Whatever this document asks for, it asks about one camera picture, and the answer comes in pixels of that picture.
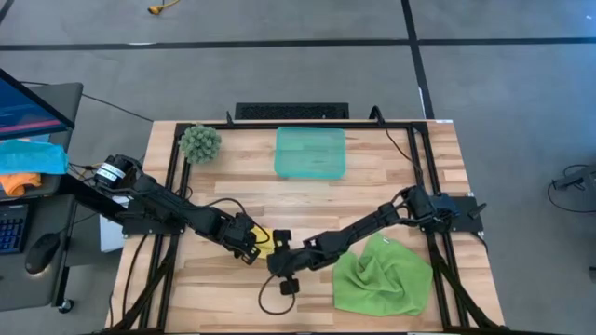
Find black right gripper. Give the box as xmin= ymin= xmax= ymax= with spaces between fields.
xmin=266 ymin=229 xmax=311 ymax=296

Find yellow microfiber towel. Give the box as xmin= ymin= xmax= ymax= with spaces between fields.
xmin=251 ymin=226 xmax=277 ymax=261

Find green microfiber towel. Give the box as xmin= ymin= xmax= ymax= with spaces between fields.
xmin=332 ymin=231 xmax=434 ymax=318

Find teal plastic basket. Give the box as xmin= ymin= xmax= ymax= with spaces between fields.
xmin=273 ymin=126 xmax=347 ymax=181

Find artificial green succulent plant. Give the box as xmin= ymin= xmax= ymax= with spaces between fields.
xmin=178 ymin=123 xmax=224 ymax=165

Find white box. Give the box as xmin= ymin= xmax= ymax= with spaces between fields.
xmin=99 ymin=214 xmax=126 ymax=253

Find black computer mouse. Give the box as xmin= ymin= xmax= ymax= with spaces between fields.
xmin=23 ymin=232 xmax=61 ymax=275

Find grey computer cart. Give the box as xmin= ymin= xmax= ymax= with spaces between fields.
xmin=0 ymin=82 xmax=85 ymax=315

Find blue cloth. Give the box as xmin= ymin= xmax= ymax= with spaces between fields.
xmin=0 ymin=139 xmax=70 ymax=176

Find black backlit keyboard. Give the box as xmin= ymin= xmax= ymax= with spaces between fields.
xmin=0 ymin=203 xmax=30 ymax=255

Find orange cloth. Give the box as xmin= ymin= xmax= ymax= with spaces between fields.
xmin=0 ymin=172 xmax=42 ymax=197

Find computer monitor with blue screen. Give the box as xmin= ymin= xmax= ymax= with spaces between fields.
xmin=0 ymin=68 xmax=76 ymax=141

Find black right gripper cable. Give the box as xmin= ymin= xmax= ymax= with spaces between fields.
xmin=258 ymin=274 xmax=297 ymax=316

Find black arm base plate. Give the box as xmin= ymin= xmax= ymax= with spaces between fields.
xmin=418 ymin=195 xmax=488 ymax=233
xmin=121 ymin=204 xmax=187 ymax=235

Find black metal table frame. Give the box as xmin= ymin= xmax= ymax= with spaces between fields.
xmin=95 ymin=118 xmax=513 ymax=335

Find black cable under table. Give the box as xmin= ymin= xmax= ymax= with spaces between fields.
xmin=121 ymin=232 xmax=150 ymax=322

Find thin black floor cable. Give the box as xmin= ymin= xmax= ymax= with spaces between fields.
xmin=20 ymin=81 xmax=155 ymax=124

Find black frame cable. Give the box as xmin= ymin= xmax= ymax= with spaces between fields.
xmin=369 ymin=105 xmax=425 ymax=187

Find yellow floor cable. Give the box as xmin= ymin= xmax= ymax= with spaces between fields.
xmin=147 ymin=0 xmax=182 ymax=15

